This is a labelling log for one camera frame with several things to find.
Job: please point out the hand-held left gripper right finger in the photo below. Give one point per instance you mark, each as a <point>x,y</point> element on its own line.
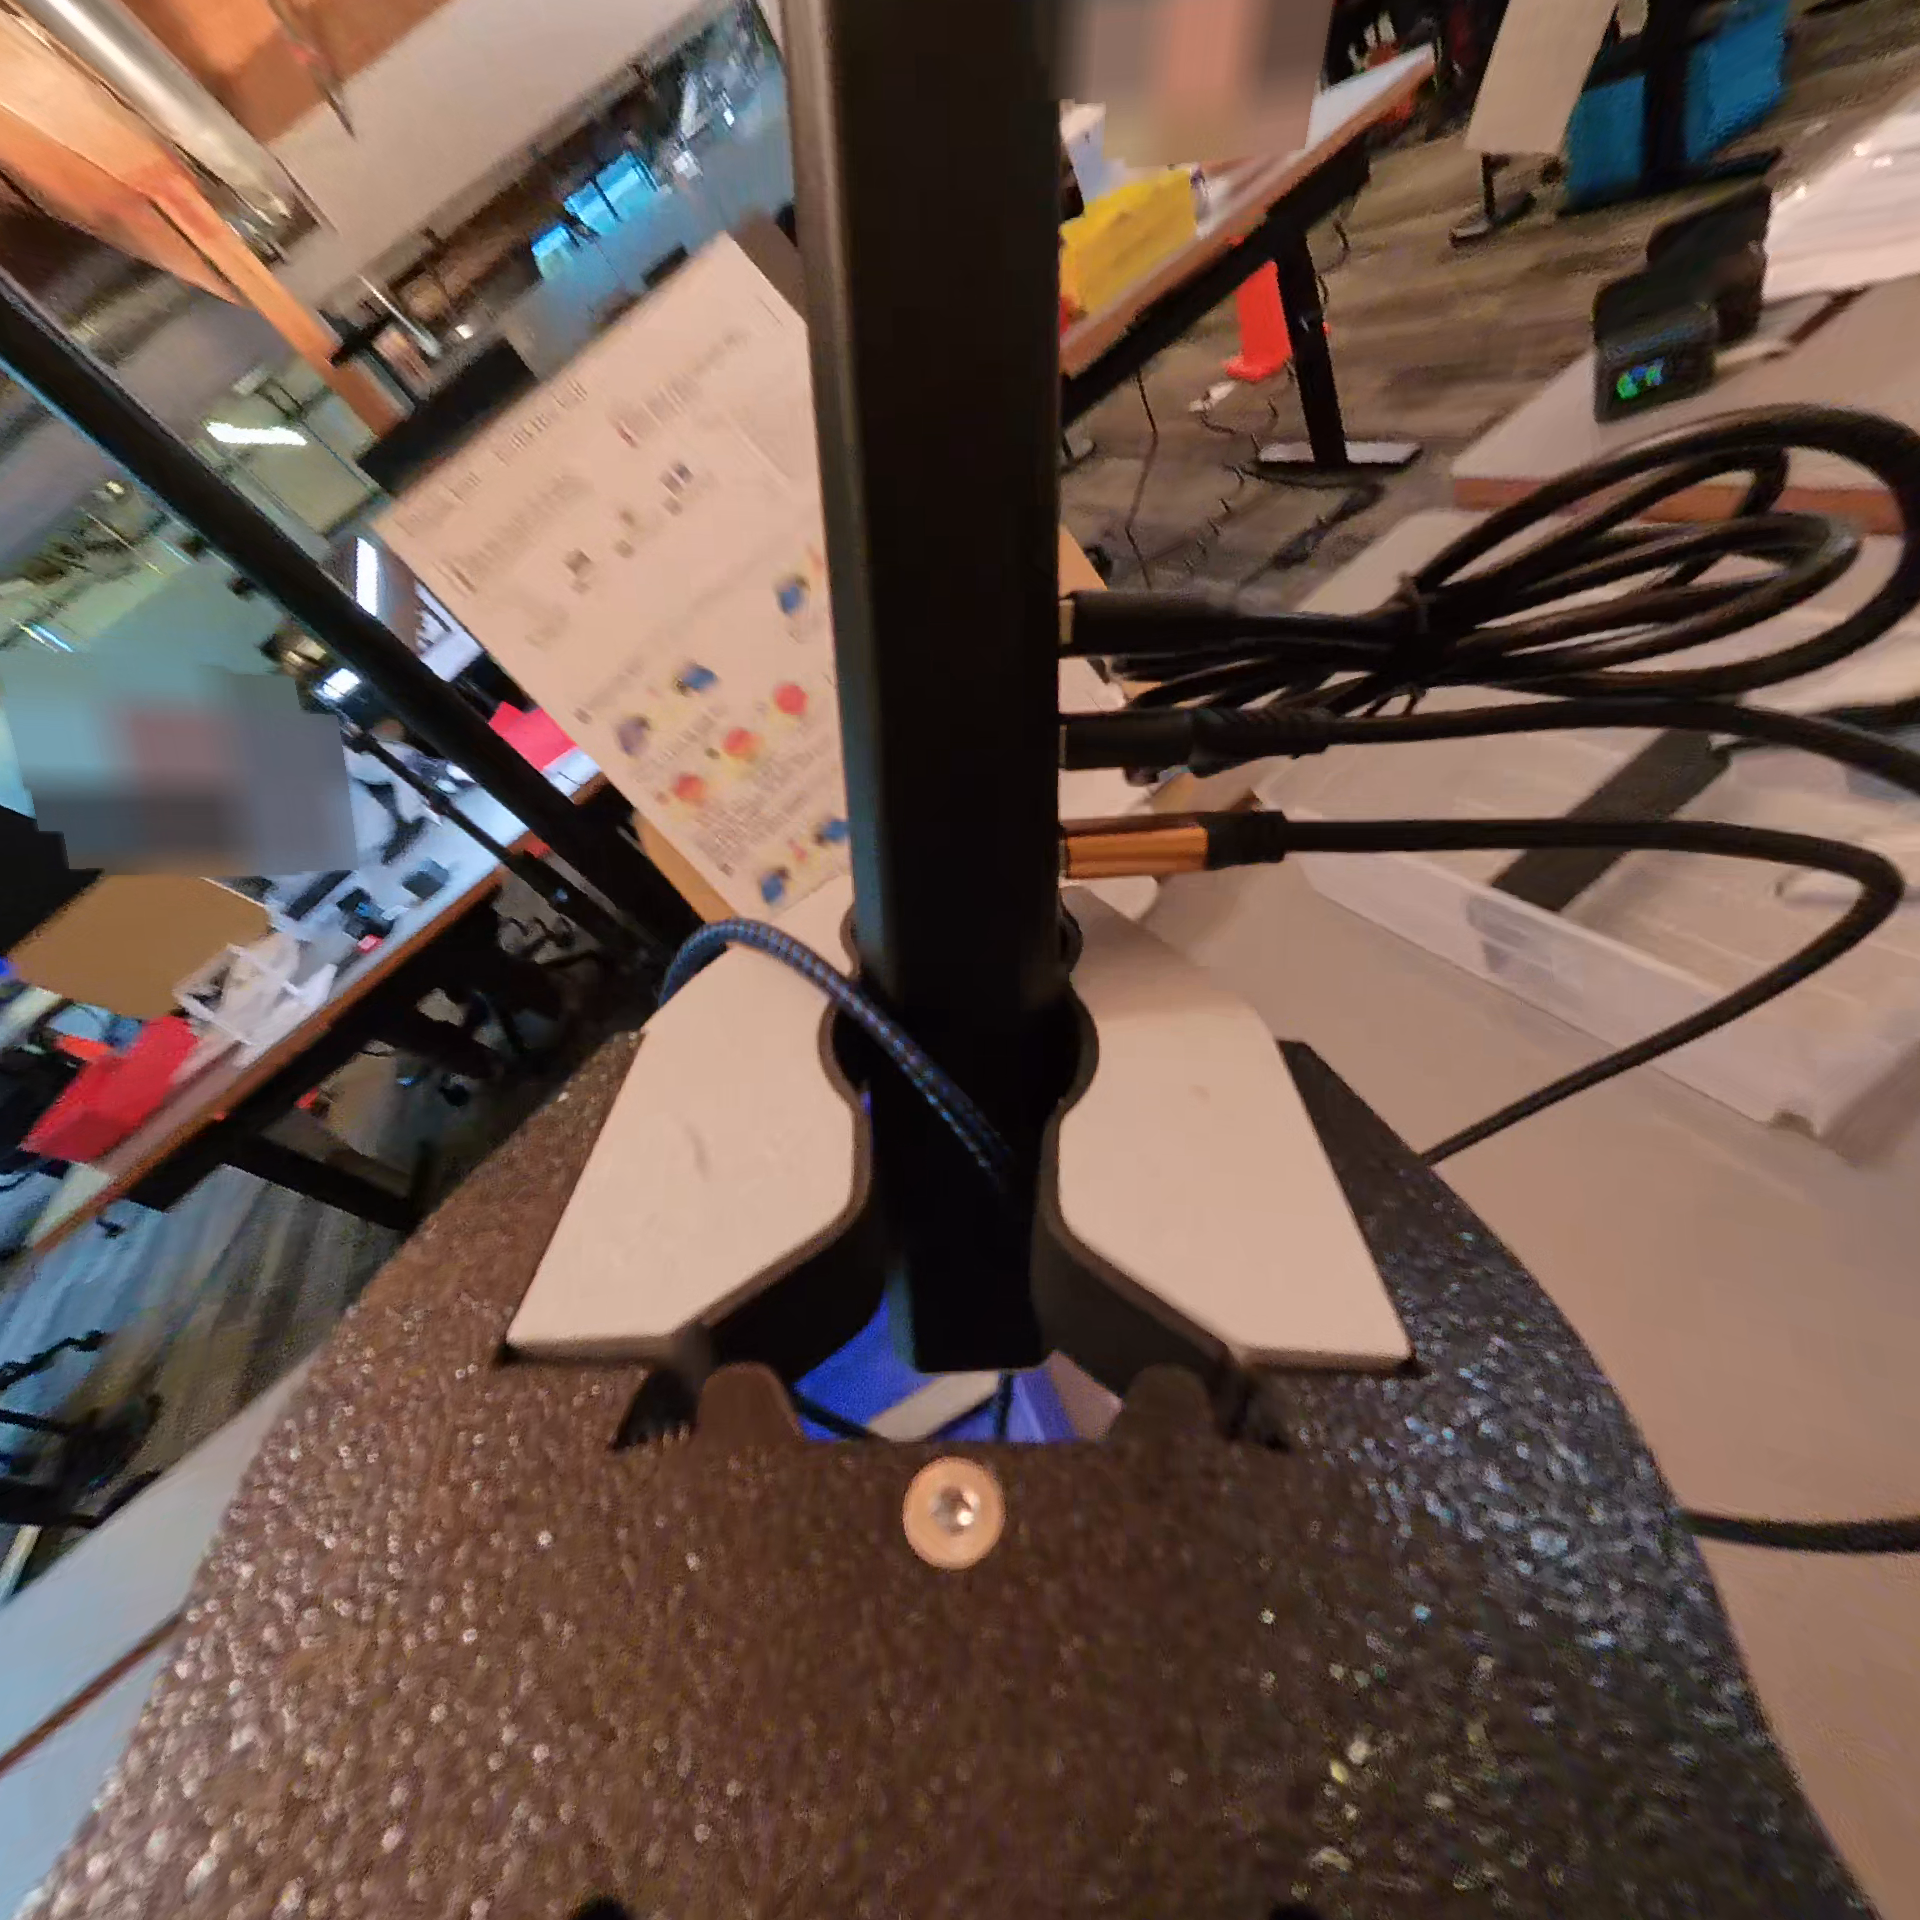
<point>1215,1184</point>

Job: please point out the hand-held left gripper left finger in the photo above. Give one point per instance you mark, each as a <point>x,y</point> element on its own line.
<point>705,1156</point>

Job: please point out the black USB hub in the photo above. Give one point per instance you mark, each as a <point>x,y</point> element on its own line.
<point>932,599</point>

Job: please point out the clear plastic container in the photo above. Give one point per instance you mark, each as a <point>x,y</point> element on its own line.
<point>1577,960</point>

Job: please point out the long cluttered table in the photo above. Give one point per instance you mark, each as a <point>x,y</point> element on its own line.
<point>270,1050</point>

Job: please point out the printed poster board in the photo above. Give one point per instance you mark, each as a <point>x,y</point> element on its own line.
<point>646,599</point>

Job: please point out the red box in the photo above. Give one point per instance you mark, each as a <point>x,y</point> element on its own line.
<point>107,1088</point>

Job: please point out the cardboard sheet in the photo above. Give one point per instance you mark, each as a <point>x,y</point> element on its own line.
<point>129,938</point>

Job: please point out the black metal pole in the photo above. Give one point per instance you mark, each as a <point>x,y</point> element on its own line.
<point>300,587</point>

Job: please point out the orange cone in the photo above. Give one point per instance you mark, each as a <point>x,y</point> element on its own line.
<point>1261,323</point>

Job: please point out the black power station with display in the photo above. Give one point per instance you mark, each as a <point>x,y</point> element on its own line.
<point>1651,360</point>

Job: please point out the yellow box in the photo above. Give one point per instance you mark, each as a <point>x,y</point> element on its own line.
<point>1126,240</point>

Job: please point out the wooden-edged table with black legs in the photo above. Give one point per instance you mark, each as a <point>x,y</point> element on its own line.
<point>1245,203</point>

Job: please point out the grey table with wooden edge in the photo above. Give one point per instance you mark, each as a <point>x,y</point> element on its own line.
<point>1830,360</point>

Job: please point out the white board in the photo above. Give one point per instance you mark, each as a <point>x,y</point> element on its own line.
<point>1530,77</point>

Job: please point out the white plastic sheet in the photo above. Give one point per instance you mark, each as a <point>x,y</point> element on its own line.
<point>1852,212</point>

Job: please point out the blue bag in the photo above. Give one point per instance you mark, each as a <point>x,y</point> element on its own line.
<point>1725,106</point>

